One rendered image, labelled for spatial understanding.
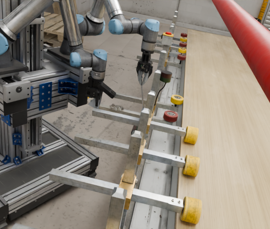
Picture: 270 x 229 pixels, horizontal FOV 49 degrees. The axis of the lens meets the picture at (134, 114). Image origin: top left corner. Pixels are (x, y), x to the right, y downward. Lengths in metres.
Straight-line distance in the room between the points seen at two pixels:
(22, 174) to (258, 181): 1.54
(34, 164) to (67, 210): 0.41
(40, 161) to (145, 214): 1.13
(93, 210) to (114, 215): 1.49
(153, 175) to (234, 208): 0.60
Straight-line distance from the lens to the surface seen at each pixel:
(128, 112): 1.71
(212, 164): 1.38
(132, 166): 1.00
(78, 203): 2.32
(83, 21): 1.96
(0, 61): 1.68
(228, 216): 1.16
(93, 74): 1.65
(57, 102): 2.00
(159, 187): 1.61
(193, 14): 9.35
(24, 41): 1.87
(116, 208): 0.78
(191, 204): 1.03
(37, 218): 2.23
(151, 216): 1.45
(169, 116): 1.66
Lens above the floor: 1.66
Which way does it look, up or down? 28 degrees down
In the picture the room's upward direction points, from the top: 10 degrees clockwise
